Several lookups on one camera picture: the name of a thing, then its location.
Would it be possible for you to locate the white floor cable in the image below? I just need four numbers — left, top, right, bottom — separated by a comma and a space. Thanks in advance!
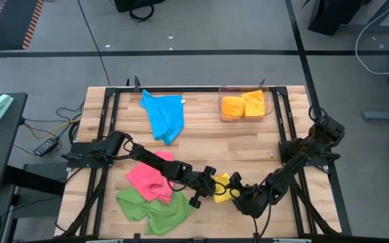
355, 0, 389, 76

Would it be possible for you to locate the pink microfiber towel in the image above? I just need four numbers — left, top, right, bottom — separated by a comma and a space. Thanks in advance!
125, 151, 176, 203

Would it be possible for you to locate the black equipment base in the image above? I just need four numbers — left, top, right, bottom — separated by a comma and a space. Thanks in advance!
113, 0, 165, 14

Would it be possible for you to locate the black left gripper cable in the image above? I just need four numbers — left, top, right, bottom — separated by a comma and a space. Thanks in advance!
213, 181, 230, 197

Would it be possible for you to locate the black floor mat orange edge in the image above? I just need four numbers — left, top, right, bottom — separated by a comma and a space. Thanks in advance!
0, 0, 46, 52

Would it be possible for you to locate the orange microfiber towel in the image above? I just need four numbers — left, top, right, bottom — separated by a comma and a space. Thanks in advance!
221, 96, 246, 120
241, 90, 267, 117

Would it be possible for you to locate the black metal rig frame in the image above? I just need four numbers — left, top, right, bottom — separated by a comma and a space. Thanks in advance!
59, 76, 342, 243

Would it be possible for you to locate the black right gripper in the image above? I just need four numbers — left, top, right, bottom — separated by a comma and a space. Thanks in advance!
231, 184, 271, 219

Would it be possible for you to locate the yellow microfiber towel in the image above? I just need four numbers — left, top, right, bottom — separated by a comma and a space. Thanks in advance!
213, 172, 241, 205

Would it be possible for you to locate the grey desk leg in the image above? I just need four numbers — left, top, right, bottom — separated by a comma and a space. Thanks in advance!
341, 20, 389, 34
363, 108, 389, 122

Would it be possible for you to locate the yellow floor cable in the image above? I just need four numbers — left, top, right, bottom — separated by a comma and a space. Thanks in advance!
23, 117, 82, 140

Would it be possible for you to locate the green microfiber towel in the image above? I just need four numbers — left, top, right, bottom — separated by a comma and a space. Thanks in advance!
115, 188, 195, 236

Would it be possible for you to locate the black floor cable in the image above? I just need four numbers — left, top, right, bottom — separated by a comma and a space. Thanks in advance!
76, 0, 111, 87

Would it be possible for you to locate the black right arm base cable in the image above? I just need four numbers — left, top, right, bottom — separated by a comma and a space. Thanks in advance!
308, 105, 329, 124

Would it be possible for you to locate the black coiled cable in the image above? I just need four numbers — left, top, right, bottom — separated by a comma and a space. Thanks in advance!
128, 3, 155, 23

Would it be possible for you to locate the clear plastic bin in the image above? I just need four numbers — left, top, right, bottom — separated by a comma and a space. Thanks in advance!
218, 84, 274, 123

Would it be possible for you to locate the black power adapter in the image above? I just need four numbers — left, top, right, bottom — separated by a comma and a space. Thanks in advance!
32, 137, 59, 158

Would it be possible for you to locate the black side desk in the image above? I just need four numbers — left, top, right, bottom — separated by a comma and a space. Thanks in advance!
0, 92, 29, 192

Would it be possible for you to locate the black cabinet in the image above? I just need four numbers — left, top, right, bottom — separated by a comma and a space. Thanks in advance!
307, 0, 364, 37

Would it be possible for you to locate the blue microfiber towel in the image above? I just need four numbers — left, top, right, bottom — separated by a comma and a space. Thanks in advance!
140, 89, 185, 146

